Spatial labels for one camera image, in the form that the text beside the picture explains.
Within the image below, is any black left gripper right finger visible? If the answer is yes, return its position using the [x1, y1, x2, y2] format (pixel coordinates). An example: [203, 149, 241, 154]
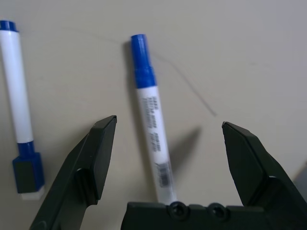
[222, 121, 307, 230]

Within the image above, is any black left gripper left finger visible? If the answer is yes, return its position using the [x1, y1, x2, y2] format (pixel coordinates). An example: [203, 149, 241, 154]
[30, 115, 118, 230]

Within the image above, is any white marker with barcode print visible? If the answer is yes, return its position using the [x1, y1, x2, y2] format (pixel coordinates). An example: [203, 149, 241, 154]
[130, 34, 178, 206]

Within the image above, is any white marker with eraser cap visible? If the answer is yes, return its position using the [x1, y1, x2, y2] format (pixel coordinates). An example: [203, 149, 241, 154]
[0, 20, 46, 201]

